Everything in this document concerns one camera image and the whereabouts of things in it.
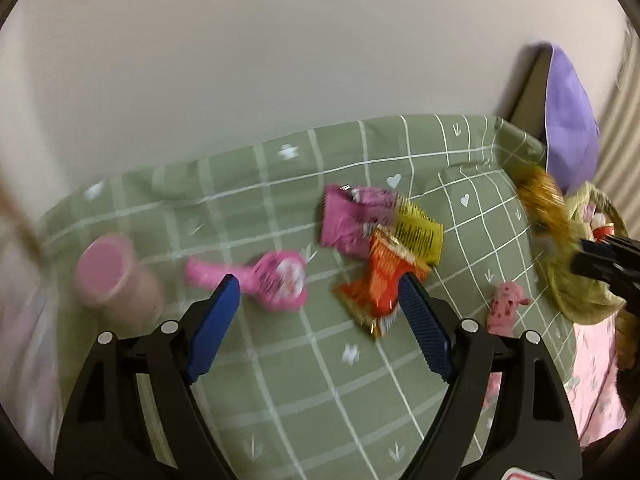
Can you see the orange red snack wrapper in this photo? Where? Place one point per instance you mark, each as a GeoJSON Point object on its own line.
{"type": "Point", "coordinates": [372, 301]}

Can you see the green checked tablecloth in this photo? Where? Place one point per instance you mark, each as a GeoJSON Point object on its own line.
{"type": "Point", "coordinates": [310, 394]}

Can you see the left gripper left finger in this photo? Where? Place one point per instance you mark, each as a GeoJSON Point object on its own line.
{"type": "Point", "coordinates": [103, 433]}

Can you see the orange snack bag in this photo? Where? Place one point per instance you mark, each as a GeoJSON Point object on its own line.
{"type": "Point", "coordinates": [544, 205]}

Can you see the brown fuzzy sleeve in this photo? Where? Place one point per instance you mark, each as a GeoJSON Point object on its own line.
{"type": "Point", "coordinates": [627, 339]}

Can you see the pink caterpillar toy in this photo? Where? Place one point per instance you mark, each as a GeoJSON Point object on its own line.
{"type": "Point", "coordinates": [502, 310]}

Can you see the yellow red snack wrapper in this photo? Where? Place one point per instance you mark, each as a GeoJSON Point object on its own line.
{"type": "Point", "coordinates": [419, 233]}

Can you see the pink floral bedding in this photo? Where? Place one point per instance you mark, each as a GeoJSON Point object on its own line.
{"type": "Point", "coordinates": [587, 357]}

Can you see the purple pillow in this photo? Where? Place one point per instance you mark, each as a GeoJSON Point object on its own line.
{"type": "Point", "coordinates": [570, 128]}

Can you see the magenta snack wrapper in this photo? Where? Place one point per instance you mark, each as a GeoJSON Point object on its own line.
{"type": "Point", "coordinates": [351, 213]}

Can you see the pink round candy wrapper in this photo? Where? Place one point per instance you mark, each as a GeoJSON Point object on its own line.
{"type": "Point", "coordinates": [277, 281]}

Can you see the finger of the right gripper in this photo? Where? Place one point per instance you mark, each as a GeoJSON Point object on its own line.
{"type": "Point", "coordinates": [615, 261]}

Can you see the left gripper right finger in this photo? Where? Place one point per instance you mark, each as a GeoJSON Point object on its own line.
{"type": "Point", "coordinates": [533, 432]}

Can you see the pink cosmetic jar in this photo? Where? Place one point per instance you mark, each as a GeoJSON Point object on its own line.
{"type": "Point", "coordinates": [109, 276]}

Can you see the yellow trash bag bin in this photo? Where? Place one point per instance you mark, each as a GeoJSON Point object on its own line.
{"type": "Point", "coordinates": [573, 273]}

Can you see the beige curtain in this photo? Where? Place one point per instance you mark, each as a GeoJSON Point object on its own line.
{"type": "Point", "coordinates": [618, 172]}

